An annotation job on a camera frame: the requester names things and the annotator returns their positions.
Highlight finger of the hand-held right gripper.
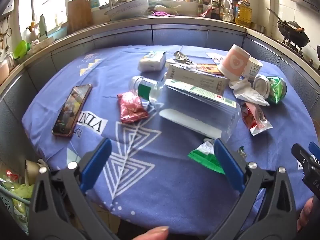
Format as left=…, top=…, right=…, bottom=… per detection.
left=292, top=143, right=314, bottom=173
left=308, top=142, right=320, bottom=157

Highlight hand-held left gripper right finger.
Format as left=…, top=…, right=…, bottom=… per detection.
left=207, top=139, right=299, bottom=240

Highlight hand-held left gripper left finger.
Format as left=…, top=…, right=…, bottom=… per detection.
left=28, top=138, right=118, bottom=240

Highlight large clear plastic bottle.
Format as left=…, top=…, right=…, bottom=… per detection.
left=154, top=79, right=242, bottom=144

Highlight green drink can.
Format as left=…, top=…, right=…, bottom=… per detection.
left=252, top=74, right=287, bottom=105

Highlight white paper cup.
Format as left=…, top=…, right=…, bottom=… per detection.
left=241, top=56, right=264, bottom=80

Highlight red yellow box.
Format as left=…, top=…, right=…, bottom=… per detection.
left=196, top=63, right=224, bottom=77

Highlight white tissue pack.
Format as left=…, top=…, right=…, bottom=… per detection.
left=137, top=51, right=167, bottom=72

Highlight person's right hand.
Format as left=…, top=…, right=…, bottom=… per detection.
left=297, top=196, right=320, bottom=232

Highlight person's left hand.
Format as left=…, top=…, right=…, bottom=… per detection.
left=130, top=226, right=170, bottom=240

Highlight green plastic wrapper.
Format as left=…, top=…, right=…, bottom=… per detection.
left=188, top=141, right=225, bottom=175

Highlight red white snack packet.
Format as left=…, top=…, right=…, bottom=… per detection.
left=240, top=102, right=273, bottom=136

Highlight smartphone in pink case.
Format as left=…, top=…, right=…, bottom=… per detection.
left=52, top=84, right=93, bottom=138

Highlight beige paper bowl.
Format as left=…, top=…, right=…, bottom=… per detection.
left=24, top=159, right=43, bottom=186

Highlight red foil snack wrapper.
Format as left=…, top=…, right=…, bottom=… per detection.
left=117, top=91, right=150, bottom=124

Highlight blue printed tablecloth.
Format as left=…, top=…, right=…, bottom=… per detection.
left=21, top=45, right=318, bottom=229

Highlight crumpled white tissue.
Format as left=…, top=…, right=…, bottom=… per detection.
left=229, top=78, right=270, bottom=107

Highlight green plastic bag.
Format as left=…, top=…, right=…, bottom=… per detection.
left=10, top=183, right=34, bottom=200

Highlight small clear green-label bottle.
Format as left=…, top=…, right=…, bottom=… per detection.
left=128, top=76, right=167, bottom=105

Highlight long white carton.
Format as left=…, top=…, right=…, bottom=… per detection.
left=164, top=62, right=229, bottom=97

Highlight blue plastic basket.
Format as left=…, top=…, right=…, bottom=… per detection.
left=0, top=177, right=32, bottom=233

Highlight pink paper cup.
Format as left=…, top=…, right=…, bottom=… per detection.
left=217, top=44, right=251, bottom=79

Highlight white paper card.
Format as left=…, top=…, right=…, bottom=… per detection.
left=205, top=52, right=229, bottom=64

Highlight crumpled silver foil wrapper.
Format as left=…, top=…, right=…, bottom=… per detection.
left=173, top=51, right=194, bottom=64

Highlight pink plastic container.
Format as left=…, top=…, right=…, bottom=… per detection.
left=0, top=59, right=10, bottom=80

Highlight green plastic colander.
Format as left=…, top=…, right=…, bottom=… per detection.
left=12, top=40, right=32, bottom=59

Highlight pale green bottle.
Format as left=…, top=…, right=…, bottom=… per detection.
left=39, top=14, right=48, bottom=37

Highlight yellow cooking oil bottle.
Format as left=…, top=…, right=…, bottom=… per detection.
left=235, top=0, right=252, bottom=28

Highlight wooden cutting board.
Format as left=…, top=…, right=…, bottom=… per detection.
left=67, top=0, right=92, bottom=34

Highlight white plastic jug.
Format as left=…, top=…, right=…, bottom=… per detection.
left=221, top=0, right=235, bottom=22

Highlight white patterned basin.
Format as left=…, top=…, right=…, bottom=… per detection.
left=104, top=0, right=150, bottom=21

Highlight shelf of condiment bottles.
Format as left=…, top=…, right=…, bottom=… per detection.
left=197, top=0, right=250, bottom=20

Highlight green spring onions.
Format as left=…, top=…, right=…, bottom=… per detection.
left=149, top=1, right=173, bottom=8

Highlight black wok with wooden handle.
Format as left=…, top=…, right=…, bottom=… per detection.
left=266, top=7, right=310, bottom=47

